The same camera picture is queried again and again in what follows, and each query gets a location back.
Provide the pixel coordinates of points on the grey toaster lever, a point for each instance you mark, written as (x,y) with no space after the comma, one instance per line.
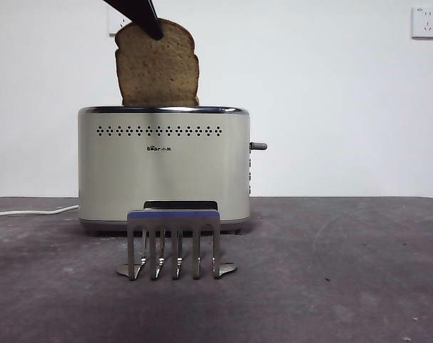
(259,146)

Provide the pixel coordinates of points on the steel toast rack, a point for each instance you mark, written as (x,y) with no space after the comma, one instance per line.
(173,215)

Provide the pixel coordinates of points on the cream and chrome toaster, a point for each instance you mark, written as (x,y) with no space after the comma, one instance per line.
(166,171)

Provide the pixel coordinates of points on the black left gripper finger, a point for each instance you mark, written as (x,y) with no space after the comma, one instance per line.
(141,14)

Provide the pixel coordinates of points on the brown bread slice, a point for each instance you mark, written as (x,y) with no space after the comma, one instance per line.
(155,71)

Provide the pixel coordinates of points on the white wall socket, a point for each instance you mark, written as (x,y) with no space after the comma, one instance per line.
(426,23)
(113,25)

